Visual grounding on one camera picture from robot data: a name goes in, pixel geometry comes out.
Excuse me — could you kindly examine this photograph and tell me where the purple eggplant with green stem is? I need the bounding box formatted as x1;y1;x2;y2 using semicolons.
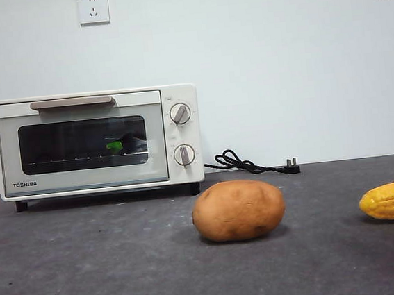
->
104;133;146;156

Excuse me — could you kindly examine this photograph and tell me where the glass oven door with handle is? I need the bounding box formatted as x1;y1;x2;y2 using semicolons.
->
0;89;170;199

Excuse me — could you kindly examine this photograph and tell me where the white oven knob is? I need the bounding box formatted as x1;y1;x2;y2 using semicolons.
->
167;101;192;126
172;142;197;168

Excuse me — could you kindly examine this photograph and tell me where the white toaster oven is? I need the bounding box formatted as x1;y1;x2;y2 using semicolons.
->
0;81;208;214

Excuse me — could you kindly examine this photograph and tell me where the brown potato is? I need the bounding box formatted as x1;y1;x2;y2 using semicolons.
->
190;176;289;245

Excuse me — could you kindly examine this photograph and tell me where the black power cable with plug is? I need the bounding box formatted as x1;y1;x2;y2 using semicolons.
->
202;142;302;184

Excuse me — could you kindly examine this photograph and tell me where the metal wire oven rack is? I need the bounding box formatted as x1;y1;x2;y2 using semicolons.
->
23;150;149;167

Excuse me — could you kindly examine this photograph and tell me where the white wall socket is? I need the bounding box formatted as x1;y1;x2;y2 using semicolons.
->
76;0;112;27

